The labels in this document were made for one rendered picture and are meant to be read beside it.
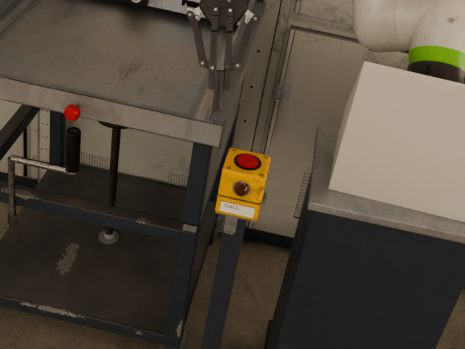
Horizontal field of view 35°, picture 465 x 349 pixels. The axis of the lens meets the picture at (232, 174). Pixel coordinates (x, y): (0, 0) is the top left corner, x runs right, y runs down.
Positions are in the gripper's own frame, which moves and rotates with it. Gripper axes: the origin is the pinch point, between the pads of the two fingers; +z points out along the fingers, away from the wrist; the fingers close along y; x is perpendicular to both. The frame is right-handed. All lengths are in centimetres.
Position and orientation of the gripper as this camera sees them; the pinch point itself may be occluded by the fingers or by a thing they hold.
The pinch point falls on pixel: (219, 90)
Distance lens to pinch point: 133.4
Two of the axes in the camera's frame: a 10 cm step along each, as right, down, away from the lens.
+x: 0.2, -1.7, 9.8
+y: 10.0, 0.6, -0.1
